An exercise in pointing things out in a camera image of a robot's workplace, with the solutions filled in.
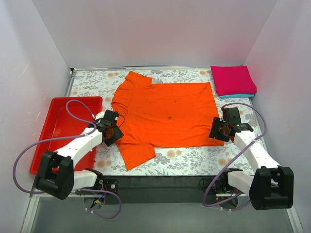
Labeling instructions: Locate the orange t shirt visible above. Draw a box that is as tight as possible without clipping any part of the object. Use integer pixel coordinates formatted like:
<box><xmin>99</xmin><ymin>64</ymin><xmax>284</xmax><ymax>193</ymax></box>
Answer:
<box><xmin>112</xmin><ymin>71</ymin><xmax>224</xmax><ymax>170</ymax></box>

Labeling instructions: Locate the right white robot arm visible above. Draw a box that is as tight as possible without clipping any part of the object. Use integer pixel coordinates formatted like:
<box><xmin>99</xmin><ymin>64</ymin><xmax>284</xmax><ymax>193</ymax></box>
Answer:
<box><xmin>204</xmin><ymin>103</ymin><xmax>294</xmax><ymax>210</ymax></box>

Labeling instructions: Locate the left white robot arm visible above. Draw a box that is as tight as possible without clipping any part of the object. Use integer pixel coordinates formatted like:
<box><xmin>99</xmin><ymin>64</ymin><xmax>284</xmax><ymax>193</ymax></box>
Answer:
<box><xmin>34</xmin><ymin>110</ymin><xmax>123</xmax><ymax>200</ymax></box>

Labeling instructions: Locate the folded teal t shirt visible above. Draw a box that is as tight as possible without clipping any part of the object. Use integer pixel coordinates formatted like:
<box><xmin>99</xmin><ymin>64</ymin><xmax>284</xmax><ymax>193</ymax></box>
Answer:
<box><xmin>219</xmin><ymin>94</ymin><xmax>254</xmax><ymax>99</ymax></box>

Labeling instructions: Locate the red plastic bin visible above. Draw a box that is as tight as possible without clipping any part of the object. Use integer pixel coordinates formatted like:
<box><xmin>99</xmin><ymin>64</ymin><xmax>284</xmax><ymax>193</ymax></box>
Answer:
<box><xmin>30</xmin><ymin>96</ymin><xmax>103</xmax><ymax>174</ymax></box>

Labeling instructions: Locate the folded magenta t shirt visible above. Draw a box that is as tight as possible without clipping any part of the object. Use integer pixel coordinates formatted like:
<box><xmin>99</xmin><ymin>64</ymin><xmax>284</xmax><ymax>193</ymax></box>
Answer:
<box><xmin>210</xmin><ymin>66</ymin><xmax>257</xmax><ymax>96</ymax></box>

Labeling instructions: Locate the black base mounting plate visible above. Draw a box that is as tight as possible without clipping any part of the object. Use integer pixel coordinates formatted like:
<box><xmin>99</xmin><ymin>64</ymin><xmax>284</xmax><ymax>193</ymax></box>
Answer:
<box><xmin>75</xmin><ymin>176</ymin><xmax>248</xmax><ymax>204</ymax></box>

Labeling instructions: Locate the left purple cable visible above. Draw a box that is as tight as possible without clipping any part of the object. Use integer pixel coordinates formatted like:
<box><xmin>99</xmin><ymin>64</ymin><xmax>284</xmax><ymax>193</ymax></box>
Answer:
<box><xmin>12</xmin><ymin>99</ymin><xmax>122</xmax><ymax>219</ymax></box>

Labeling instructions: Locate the purple cable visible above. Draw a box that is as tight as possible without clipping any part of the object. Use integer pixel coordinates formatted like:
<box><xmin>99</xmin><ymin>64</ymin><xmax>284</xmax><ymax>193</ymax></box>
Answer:
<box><xmin>203</xmin><ymin>102</ymin><xmax>268</xmax><ymax>212</ymax></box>
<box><xmin>12</xmin><ymin>99</ymin><xmax>122</xmax><ymax>219</ymax></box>

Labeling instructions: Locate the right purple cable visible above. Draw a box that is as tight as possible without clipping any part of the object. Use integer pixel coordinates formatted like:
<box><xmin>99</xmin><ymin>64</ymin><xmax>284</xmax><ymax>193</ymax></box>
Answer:
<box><xmin>203</xmin><ymin>102</ymin><xmax>268</xmax><ymax>212</ymax></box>

